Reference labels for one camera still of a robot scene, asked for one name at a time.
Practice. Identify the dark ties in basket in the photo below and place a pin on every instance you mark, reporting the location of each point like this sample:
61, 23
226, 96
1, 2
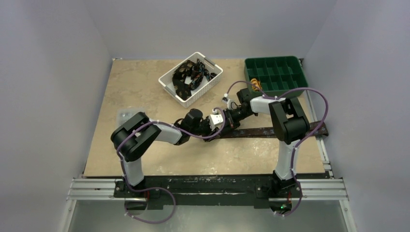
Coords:
188, 76

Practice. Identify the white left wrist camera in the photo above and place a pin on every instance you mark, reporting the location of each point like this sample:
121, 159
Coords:
216, 119

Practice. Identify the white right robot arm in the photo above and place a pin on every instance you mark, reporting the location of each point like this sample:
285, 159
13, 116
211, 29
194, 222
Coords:
290, 126

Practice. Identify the aluminium frame rail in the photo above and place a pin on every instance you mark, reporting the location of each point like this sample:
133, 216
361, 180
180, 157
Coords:
315, 186

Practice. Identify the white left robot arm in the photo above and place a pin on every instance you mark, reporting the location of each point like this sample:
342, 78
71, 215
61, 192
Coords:
132, 139

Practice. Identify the rolled orange tie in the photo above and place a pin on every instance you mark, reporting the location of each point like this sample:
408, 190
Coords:
256, 85

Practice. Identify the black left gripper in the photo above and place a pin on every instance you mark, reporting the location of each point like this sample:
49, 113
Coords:
210, 132

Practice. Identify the clear plastic screw box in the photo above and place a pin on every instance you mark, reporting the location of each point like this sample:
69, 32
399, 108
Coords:
125, 114

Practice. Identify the green compartment tray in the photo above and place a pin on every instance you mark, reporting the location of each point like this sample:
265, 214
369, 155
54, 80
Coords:
276, 75

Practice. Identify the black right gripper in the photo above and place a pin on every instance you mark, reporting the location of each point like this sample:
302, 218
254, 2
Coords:
233, 114

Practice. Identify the white perforated plastic basket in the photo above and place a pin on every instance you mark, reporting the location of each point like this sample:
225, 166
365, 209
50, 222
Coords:
166, 80

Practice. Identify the maroon blue floral tie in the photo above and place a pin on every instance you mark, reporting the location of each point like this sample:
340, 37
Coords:
264, 132

